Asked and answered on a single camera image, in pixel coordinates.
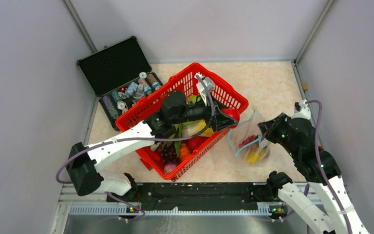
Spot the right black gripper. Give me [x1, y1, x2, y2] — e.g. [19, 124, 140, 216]
[257, 112, 299, 158]

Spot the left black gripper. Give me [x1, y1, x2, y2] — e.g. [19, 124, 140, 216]
[173, 93, 238, 132]

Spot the red grape bunch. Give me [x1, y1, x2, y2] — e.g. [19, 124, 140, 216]
[239, 135, 258, 148]

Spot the clear zip top bag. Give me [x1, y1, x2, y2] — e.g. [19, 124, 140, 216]
[227, 105, 269, 164]

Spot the purple red onion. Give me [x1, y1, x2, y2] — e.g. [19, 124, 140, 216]
[163, 161, 179, 175]

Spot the white brown mushroom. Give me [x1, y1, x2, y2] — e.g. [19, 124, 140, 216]
[260, 145, 270, 160]

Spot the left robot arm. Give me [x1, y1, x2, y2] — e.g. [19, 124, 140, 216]
[64, 91, 240, 202]

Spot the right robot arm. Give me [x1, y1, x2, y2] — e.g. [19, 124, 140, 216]
[258, 113, 369, 234]

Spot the red plastic shopping basket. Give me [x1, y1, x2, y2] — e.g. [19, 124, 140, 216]
[115, 62, 249, 181]

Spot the light green lettuce head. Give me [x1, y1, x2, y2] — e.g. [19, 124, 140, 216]
[188, 95, 201, 104]

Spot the green leafy vegetable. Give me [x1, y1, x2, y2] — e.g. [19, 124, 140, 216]
[163, 123, 191, 156]

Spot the small orange pumpkin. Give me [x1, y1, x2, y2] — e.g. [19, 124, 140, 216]
[179, 144, 190, 161]

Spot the dark purple grape bunch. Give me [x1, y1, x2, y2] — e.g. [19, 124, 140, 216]
[159, 144, 180, 164]

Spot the red chili pepper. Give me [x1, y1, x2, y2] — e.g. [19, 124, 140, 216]
[147, 149, 164, 168]

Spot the black poker chip case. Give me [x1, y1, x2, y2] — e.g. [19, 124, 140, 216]
[77, 36, 163, 131]

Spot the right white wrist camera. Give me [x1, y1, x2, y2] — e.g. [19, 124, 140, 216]
[291, 100, 311, 120]

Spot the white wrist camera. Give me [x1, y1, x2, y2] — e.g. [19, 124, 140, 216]
[194, 73, 215, 106]
[291, 100, 311, 120]

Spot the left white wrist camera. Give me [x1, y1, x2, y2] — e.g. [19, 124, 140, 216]
[194, 73, 215, 106]

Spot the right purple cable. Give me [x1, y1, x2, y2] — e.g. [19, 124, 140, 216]
[304, 100, 352, 234]

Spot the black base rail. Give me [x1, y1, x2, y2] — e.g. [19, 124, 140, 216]
[120, 182, 281, 211]

